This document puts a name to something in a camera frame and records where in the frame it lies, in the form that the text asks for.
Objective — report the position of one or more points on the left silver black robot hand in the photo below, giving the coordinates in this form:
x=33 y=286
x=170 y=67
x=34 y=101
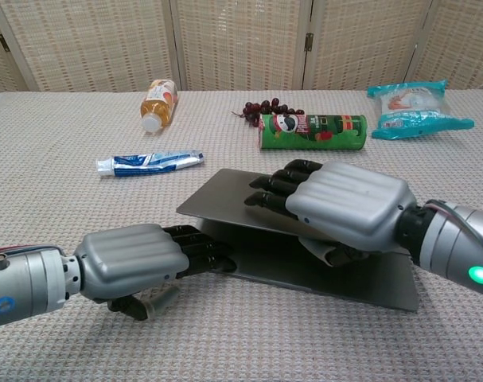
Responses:
x=133 y=258

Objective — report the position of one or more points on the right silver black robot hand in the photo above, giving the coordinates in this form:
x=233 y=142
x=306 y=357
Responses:
x=352 y=203

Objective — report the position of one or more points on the silver laptop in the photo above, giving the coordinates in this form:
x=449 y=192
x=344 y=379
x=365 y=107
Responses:
x=225 y=195

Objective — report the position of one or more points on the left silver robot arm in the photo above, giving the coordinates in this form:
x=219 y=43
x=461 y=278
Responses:
x=30 y=282

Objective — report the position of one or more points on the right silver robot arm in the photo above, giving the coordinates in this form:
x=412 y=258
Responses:
x=452 y=246

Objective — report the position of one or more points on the woven folding screen panel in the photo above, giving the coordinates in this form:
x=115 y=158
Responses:
x=94 y=44
x=364 y=44
x=2 y=67
x=464 y=40
x=241 y=44

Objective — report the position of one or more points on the green chips can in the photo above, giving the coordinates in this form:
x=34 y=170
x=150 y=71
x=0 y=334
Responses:
x=316 y=133

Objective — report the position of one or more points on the beige woven tablecloth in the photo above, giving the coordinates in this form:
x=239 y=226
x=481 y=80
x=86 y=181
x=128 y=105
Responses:
x=66 y=207

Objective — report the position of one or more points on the blue white toothpaste tube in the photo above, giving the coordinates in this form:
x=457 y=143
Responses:
x=145 y=162

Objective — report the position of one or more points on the teal snack bag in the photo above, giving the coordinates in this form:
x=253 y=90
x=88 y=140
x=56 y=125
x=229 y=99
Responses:
x=412 y=111

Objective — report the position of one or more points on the dark red grape bunch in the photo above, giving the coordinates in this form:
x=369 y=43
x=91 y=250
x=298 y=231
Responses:
x=261 y=108

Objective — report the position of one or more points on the orange juice bottle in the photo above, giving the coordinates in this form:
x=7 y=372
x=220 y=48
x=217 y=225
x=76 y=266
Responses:
x=159 y=105

